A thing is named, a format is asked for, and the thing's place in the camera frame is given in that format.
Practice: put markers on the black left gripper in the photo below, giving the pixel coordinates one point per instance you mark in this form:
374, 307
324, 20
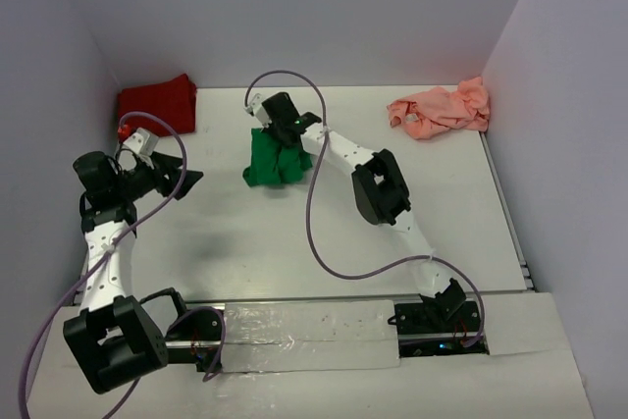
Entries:
164, 165

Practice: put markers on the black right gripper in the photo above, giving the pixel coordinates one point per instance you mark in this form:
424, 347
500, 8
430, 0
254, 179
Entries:
270, 129

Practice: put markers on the green t-shirt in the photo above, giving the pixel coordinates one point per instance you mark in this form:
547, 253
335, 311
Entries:
272, 163

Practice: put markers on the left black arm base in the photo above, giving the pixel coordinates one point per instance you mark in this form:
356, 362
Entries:
197, 338

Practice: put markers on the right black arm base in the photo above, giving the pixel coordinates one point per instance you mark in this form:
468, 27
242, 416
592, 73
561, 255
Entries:
421, 336

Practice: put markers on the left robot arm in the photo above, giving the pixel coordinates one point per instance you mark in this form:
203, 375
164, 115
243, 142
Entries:
113, 339

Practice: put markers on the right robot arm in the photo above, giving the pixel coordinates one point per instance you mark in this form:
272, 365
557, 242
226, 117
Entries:
381, 195

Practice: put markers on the red folded t-shirt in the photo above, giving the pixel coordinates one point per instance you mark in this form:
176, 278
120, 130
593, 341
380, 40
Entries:
172, 101

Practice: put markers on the pink crumpled t-shirt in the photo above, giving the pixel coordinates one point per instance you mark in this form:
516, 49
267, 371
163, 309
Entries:
427, 114

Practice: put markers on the silver taped cover plate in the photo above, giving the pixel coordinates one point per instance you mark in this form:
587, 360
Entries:
309, 336

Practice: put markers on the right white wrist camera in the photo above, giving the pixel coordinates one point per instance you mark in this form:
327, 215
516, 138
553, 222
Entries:
254, 108

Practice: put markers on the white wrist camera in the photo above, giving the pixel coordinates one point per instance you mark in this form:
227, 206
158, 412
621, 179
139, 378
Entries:
254, 108
141, 144

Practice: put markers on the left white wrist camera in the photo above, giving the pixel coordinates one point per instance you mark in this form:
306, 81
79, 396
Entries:
141, 144

